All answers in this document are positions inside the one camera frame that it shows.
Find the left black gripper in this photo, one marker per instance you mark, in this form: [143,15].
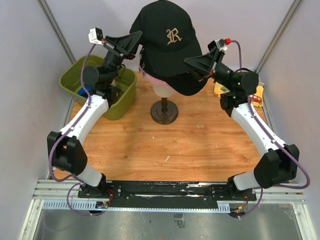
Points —
[125,44]

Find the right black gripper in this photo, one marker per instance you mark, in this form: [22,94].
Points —
[204,62]

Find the black cap white logo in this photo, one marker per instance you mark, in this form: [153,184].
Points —
[184,84]

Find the pink baseball cap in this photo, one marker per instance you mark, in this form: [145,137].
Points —
[152,79]

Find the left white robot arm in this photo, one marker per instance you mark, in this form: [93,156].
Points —
[65,147]

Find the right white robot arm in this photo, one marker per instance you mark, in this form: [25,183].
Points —
[277,164]

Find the beige and black cap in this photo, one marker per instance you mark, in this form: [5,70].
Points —
[113,91]

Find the white mannequin head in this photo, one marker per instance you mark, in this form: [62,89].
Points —
[163,91]

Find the yellow cartoon car cloth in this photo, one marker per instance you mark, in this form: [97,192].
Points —
[256,99]

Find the blue item in bin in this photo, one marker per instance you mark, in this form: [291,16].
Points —
[83,93]

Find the green plastic bin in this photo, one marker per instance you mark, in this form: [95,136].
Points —
[126,82]

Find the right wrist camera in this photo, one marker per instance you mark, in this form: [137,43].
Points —
[221,44]

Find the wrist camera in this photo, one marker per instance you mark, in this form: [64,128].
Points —
[221,44]
[95,36]

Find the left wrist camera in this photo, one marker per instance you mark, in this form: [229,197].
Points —
[95,36]

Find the left aluminium frame post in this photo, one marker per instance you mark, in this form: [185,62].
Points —
[56,29]

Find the aluminium frame post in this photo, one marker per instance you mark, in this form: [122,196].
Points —
[294,7]
[56,29]

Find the right aluminium frame post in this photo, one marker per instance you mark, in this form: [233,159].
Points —
[294,7]

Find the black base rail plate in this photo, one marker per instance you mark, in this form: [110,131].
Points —
[168,192]

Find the grey slotted cable duct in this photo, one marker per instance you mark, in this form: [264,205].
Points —
[133,205]

